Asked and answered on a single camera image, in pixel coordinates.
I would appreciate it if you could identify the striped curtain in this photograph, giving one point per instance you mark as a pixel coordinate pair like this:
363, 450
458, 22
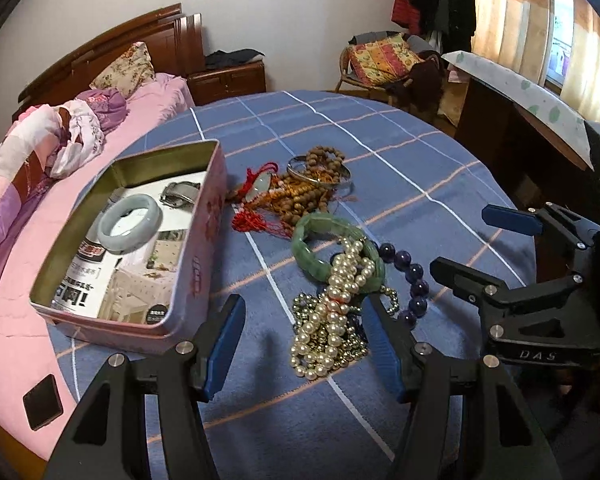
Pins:
510, 15

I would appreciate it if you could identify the red garment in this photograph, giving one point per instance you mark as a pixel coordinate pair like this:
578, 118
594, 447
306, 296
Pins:
405, 10

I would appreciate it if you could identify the white green-dotted desk cover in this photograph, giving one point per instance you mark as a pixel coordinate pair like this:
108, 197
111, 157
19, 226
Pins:
525, 95

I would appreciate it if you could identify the blue plaid tablecloth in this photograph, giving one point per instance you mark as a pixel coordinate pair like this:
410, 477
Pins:
330, 125

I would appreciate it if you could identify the wicker chair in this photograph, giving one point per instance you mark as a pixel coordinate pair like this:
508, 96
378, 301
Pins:
347, 82

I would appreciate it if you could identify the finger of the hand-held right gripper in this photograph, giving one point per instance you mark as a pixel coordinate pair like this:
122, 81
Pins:
450, 271
510, 220

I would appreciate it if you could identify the dark brown clothing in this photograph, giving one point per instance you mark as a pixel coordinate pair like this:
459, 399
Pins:
425, 82

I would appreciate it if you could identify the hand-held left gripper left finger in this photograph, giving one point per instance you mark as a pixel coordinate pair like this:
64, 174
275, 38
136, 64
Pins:
227, 345

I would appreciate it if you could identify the wooden nightstand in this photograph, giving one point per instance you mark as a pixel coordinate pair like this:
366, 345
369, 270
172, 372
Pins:
229, 82

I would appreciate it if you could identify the floral pillow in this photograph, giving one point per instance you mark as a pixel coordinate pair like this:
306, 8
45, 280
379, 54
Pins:
124, 70

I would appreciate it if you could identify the dark folded cloth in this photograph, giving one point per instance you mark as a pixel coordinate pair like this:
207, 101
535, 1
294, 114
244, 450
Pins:
234, 57

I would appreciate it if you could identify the printed paper leaflet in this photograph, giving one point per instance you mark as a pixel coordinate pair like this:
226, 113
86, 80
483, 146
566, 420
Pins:
129, 285

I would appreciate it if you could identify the hanging dark clothes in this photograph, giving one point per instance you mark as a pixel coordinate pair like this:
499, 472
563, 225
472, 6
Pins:
450, 0

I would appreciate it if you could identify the wooden bed headboard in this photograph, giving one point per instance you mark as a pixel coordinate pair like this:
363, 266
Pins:
159, 35

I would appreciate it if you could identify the window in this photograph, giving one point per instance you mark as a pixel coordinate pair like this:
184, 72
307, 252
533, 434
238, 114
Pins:
562, 25

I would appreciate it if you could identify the white patterned garment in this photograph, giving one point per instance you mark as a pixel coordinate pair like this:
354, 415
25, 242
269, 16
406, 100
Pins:
82, 145

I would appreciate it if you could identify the pink tin box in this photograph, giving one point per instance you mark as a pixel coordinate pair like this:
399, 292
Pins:
199, 280

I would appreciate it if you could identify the silver bangle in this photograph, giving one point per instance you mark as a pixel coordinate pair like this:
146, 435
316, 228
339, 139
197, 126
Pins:
321, 183

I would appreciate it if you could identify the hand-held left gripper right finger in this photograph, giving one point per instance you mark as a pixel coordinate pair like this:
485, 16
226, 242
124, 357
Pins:
382, 345

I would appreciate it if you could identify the colourful patterned cushion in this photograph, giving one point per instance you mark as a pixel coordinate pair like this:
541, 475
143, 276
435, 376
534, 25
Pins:
380, 60

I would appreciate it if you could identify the bed with pink sheet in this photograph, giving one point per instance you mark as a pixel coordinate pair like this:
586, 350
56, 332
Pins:
9, 360

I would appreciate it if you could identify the black smartphone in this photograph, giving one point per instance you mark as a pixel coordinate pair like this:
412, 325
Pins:
43, 402

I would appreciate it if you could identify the wooden desk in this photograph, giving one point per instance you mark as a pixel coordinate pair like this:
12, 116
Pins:
490, 125

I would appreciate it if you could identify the purple garment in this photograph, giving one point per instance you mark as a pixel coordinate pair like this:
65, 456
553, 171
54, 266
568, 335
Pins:
107, 107

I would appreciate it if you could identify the metal wristwatch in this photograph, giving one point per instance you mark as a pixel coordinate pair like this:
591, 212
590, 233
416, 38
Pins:
177, 192

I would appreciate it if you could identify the pale jade bangle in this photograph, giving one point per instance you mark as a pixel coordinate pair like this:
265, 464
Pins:
152, 215

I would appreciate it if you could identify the pink patchwork quilt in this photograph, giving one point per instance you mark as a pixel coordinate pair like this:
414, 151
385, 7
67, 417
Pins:
9, 160

